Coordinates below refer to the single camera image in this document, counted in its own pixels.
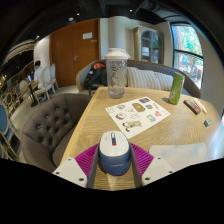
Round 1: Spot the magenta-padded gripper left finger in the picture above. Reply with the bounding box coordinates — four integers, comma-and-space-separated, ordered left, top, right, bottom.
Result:
52, 143, 101, 189

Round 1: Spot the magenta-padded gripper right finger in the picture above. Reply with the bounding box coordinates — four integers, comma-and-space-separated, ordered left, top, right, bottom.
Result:
129, 143, 175, 188

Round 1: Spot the white and blue computer mouse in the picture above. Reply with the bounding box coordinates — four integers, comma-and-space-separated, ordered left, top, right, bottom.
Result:
98, 130, 132, 177

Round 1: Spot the grey printed mouse pad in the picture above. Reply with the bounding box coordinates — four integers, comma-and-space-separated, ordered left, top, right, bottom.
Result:
148, 142, 209, 173

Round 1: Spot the grey tufted armchair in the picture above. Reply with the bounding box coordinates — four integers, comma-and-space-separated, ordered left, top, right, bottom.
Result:
20, 93, 93, 174

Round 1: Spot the white sticker sheet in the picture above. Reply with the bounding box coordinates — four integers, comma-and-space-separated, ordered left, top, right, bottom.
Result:
105, 96, 171, 140

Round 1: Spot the black and red flat box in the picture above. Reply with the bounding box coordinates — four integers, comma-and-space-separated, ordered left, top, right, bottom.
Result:
183, 98, 202, 116

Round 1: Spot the white tube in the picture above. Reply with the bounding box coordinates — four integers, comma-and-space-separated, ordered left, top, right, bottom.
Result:
193, 97, 208, 114

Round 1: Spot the green drink can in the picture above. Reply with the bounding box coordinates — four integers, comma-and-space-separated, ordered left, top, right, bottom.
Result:
168, 72, 186, 106

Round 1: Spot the striped cushion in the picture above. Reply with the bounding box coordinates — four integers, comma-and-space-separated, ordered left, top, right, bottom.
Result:
126, 66, 163, 91
154, 71, 174, 92

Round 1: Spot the group of white chairs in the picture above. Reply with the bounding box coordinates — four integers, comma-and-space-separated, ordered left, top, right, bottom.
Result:
0, 63, 59, 161

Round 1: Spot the grey curved sofa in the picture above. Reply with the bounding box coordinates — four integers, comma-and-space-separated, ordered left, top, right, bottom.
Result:
75, 59, 202, 99

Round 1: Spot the person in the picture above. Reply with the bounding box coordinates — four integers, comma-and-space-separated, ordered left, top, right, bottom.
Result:
28, 60, 46, 92

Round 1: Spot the clear shaker bottle white lid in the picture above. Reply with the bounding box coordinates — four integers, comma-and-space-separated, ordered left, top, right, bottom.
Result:
104, 47, 132, 99

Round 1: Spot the brown wooden door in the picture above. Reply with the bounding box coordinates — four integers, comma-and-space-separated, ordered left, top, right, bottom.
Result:
49, 18, 101, 88

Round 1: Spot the black-framed window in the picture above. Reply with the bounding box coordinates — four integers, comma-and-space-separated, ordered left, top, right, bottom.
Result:
170, 23, 204, 89

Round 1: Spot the beige glass-door cabinet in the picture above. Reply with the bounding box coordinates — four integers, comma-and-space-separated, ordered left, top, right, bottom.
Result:
133, 25, 164, 64

